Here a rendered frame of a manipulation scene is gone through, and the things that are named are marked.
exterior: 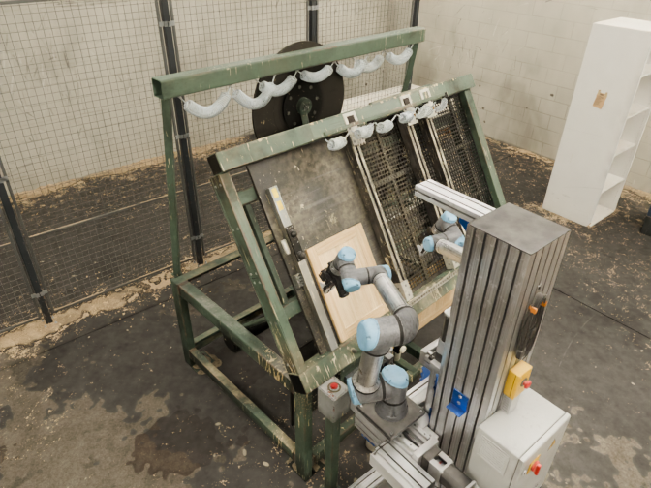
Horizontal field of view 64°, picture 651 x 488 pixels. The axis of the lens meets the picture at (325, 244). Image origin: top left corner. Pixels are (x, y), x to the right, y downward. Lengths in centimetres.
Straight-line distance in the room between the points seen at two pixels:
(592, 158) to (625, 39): 119
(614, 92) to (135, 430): 520
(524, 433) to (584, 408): 200
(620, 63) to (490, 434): 443
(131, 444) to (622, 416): 334
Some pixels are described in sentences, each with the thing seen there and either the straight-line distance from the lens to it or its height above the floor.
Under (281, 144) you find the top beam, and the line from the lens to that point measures 275.
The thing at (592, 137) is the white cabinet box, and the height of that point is 98.
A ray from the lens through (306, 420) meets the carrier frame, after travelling 302.
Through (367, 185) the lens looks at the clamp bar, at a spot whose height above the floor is 156.
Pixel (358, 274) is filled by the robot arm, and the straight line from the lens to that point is 224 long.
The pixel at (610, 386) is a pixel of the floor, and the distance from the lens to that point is 449.
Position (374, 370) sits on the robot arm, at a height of 141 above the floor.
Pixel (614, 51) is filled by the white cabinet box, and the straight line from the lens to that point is 598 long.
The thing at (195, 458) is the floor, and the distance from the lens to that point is 364.
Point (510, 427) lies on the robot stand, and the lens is 228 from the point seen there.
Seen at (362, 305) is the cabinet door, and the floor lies 99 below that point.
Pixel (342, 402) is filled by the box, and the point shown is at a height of 87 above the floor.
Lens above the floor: 293
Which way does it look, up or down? 33 degrees down
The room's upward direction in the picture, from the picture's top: 1 degrees clockwise
